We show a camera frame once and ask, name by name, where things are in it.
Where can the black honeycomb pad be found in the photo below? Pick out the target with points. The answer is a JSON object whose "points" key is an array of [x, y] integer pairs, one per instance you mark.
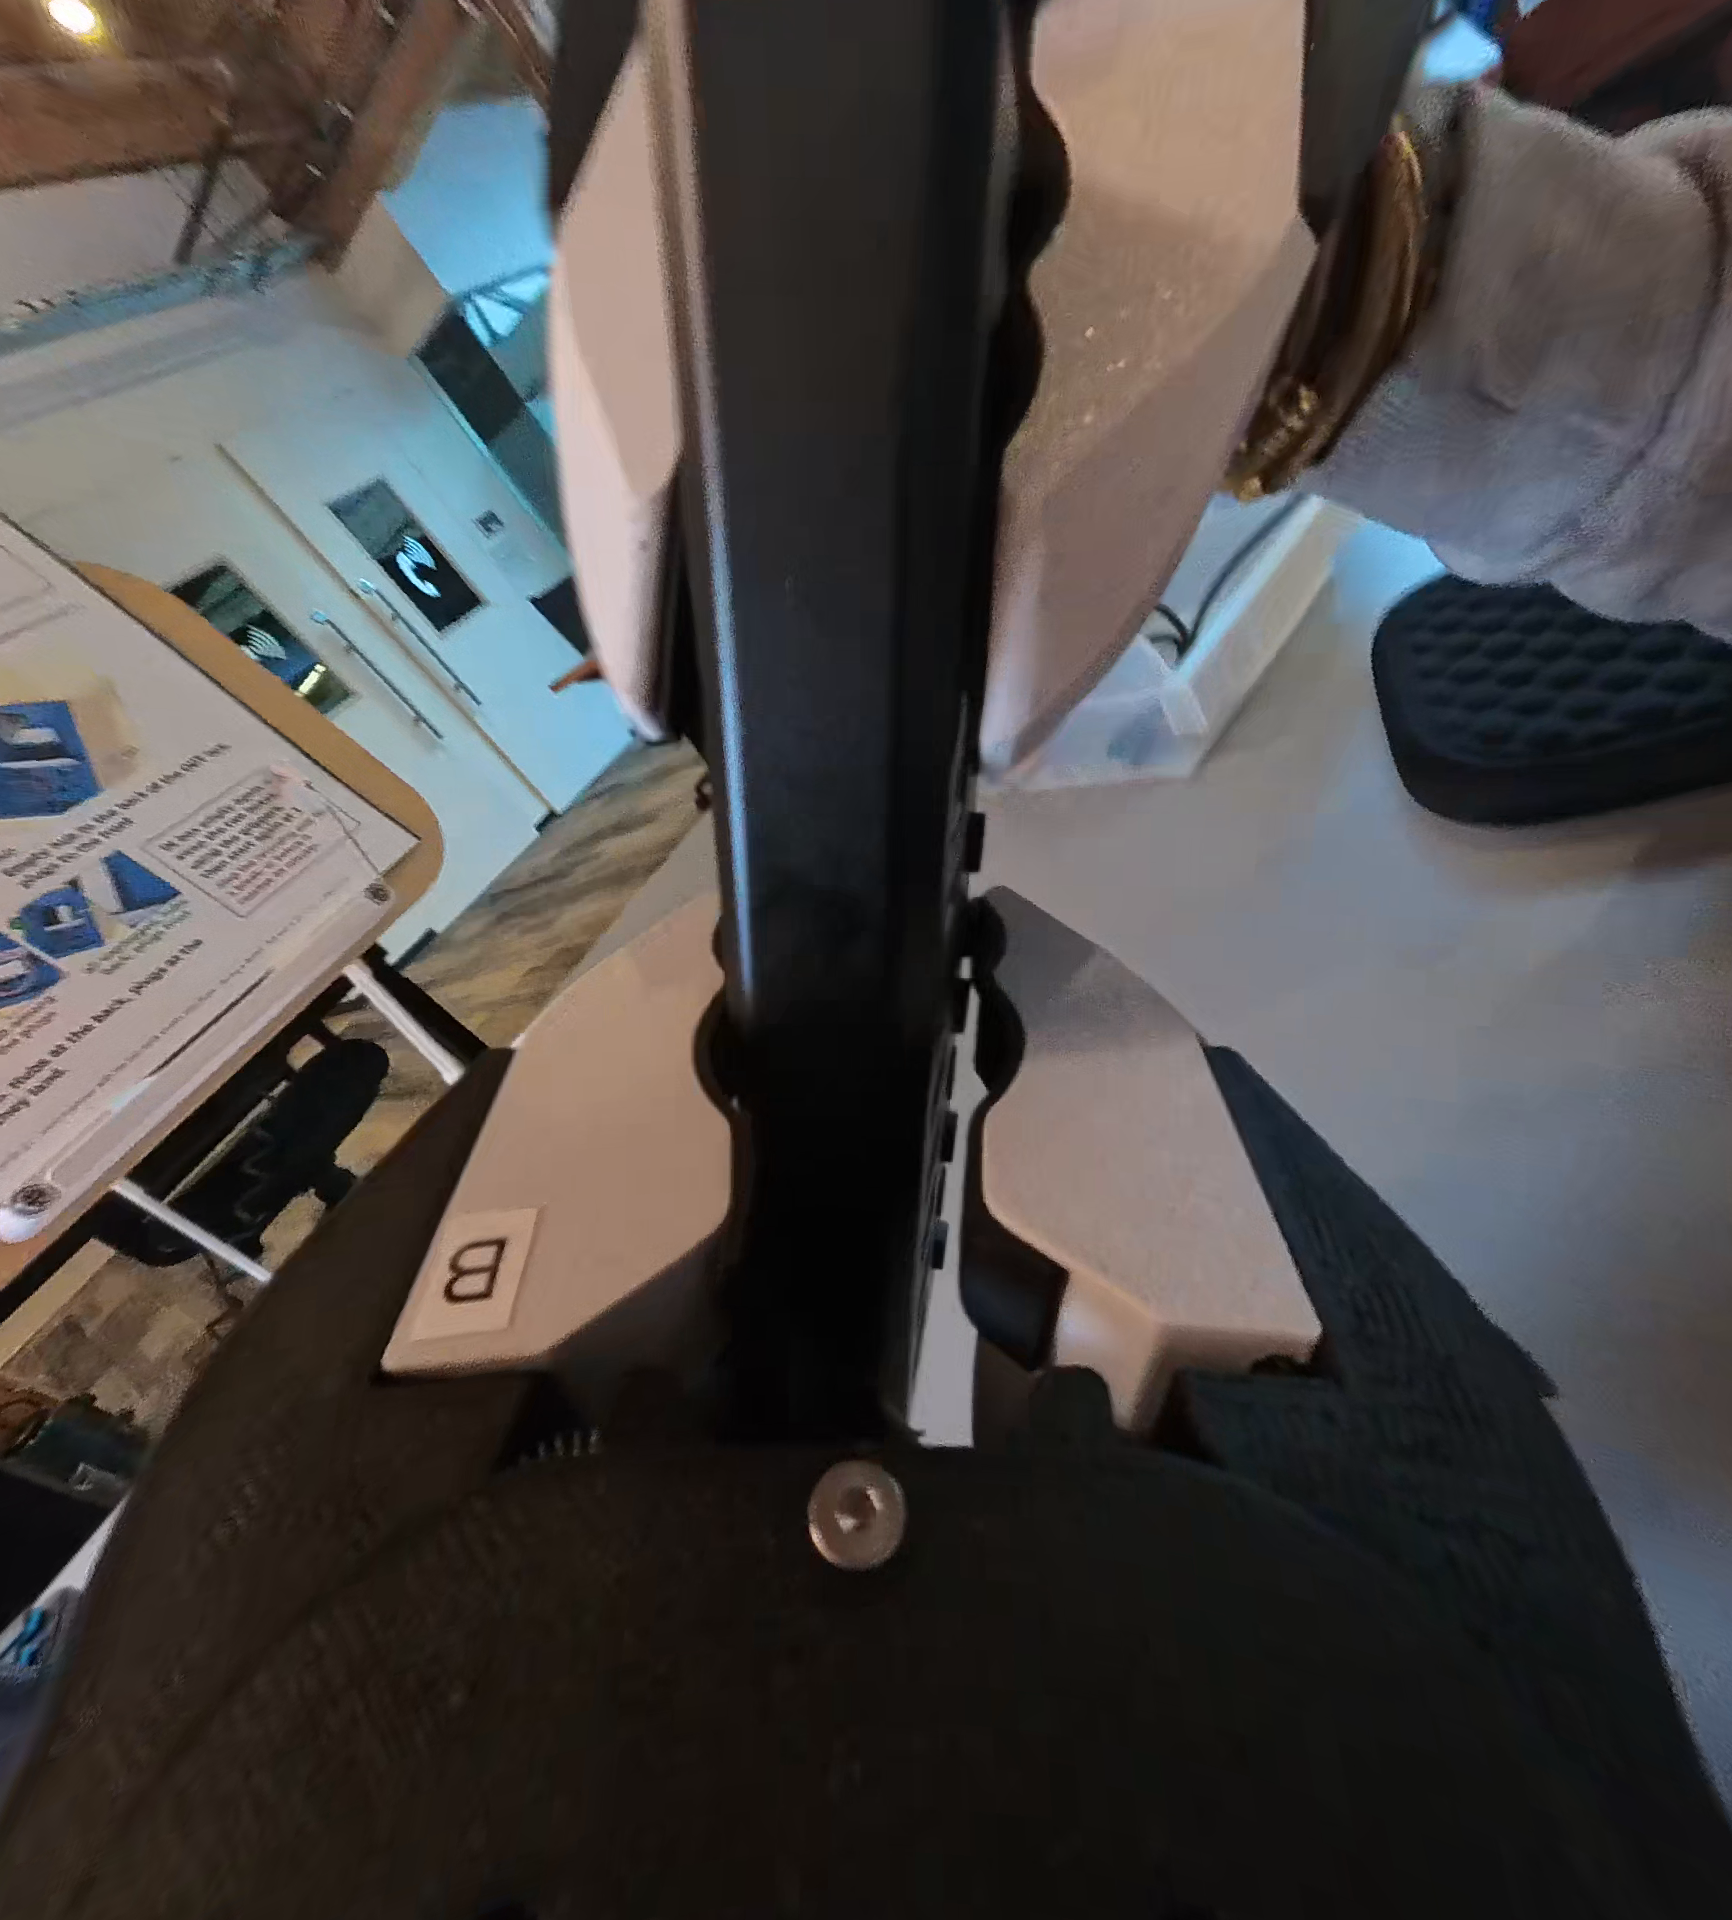
{"points": [[1587, 705]]}

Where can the instruction poster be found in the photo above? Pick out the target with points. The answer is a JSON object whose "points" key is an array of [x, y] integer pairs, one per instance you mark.
{"points": [[87, 825]]}

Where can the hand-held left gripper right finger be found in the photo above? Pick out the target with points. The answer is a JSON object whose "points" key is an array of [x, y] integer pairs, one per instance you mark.
{"points": [[1151, 1170]]}

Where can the white document stand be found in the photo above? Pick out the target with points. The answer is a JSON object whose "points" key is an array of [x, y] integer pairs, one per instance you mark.
{"points": [[19, 1219]]}

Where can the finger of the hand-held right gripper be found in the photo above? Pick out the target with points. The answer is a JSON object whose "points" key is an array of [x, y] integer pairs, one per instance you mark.
{"points": [[619, 451], [1166, 300]]}

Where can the dark door window sign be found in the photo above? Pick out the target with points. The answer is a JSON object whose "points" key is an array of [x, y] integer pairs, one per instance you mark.
{"points": [[259, 639], [417, 563]]}

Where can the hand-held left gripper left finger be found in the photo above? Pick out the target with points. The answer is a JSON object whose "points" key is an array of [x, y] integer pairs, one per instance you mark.
{"points": [[580, 1170]]}

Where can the black office chair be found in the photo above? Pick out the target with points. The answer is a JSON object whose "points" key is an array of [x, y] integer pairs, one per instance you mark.
{"points": [[281, 1111]]}

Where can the instruction sheet on stand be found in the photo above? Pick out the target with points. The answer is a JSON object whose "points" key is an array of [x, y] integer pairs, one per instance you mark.
{"points": [[311, 705]]}

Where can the clear plastic container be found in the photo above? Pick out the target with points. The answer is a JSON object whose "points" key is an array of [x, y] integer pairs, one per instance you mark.
{"points": [[1211, 661]]}

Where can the ceiling spot light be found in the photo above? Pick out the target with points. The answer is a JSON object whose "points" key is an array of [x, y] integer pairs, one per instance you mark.
{"points": [[70, 13]]}

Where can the black usb hub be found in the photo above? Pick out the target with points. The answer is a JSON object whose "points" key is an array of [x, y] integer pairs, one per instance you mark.
{"points": [[836, 601]]}

